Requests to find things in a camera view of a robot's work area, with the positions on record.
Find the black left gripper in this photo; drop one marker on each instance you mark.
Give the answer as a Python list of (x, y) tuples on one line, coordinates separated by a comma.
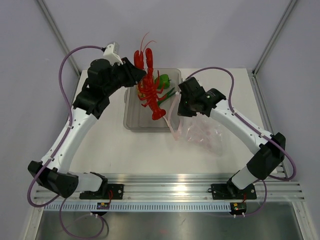
[(133, 77)]

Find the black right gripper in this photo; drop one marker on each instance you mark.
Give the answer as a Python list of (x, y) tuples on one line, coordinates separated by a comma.
[(182, 111)]

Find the red toy lobster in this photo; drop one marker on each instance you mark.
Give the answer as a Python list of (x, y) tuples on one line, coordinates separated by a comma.
[(147, 85)]

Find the clear zip top bag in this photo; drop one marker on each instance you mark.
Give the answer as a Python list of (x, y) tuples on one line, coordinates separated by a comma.
[(197, 130)]

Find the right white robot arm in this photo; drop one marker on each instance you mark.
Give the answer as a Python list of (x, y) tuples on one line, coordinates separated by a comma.
[(266, 156)]

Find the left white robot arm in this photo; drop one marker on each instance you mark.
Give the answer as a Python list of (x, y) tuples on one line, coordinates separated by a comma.
[(53, 171)]

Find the yellow toy grape bunch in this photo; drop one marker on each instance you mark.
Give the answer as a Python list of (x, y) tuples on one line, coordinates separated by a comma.
[(139, 93)]

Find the green toy scallion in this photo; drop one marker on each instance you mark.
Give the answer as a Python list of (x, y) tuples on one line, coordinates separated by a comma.
[(167, 96)]

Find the green toy bell pepper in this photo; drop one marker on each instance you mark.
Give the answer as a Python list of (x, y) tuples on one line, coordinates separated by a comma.
[(164, 81)]

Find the clear plastic tray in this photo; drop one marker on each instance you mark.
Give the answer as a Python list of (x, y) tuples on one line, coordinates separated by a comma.
[(138, 118)]

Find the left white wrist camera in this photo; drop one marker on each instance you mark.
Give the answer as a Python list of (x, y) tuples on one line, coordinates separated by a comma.
[(111, 53)]

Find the right aluminium frame post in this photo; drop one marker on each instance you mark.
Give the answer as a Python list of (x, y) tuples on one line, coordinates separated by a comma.
[(275, 36)]

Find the aluminium frame post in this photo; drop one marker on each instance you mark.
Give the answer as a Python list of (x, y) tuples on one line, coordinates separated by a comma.
[(275, 36), (48, 17)]

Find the aluminium mounting rail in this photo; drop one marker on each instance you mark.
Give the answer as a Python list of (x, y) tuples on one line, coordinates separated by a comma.
[(192, 187)]

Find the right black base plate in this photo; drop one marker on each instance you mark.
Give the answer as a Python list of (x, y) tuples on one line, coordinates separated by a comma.
[(223, 191)]

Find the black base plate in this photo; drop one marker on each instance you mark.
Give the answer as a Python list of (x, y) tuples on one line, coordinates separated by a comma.
[(223, 191), (115, 191)]

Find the left aluminium frame post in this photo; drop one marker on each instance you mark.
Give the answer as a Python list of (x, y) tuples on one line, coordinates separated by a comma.
[(48, 17)]

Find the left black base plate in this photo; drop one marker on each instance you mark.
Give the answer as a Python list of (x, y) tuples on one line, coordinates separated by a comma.
[(115, 191)]

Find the white slotted cable duct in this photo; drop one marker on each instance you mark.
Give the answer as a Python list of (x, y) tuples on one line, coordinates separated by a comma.
[(141, 207)]

